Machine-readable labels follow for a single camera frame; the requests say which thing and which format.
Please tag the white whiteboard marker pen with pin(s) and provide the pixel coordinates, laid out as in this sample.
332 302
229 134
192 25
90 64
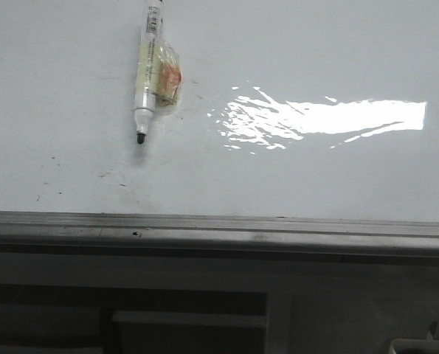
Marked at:
158 74

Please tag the white whiteboard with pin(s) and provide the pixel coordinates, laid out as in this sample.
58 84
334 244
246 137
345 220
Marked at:
305 109

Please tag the grey aluminium whiteboard tray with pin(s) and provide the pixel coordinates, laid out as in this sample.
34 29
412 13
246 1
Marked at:
220 237

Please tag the dark cabinet with shelf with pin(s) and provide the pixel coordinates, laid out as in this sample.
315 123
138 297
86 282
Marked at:
56 319

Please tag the white box bottom right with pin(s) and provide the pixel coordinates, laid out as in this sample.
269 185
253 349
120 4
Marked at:
413 346

